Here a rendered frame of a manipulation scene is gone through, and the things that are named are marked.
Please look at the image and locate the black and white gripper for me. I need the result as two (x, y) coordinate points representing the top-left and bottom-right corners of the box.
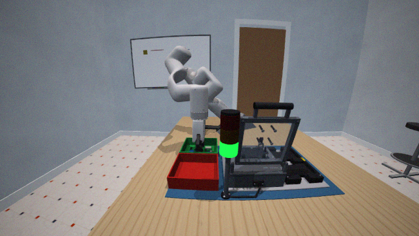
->
(191, 118), (208, 152)

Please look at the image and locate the red open-top bin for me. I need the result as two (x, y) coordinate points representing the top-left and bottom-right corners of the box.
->
(167, 153), (219, 191)

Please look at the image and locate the green bin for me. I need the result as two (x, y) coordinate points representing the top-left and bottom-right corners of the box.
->
(179, 137), (218, 154)

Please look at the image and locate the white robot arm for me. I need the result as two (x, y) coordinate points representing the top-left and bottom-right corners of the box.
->
(164, 46), (229, 119)

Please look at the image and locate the green circuit board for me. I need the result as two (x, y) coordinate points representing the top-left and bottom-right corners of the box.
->
(189, 146), (212, 152)

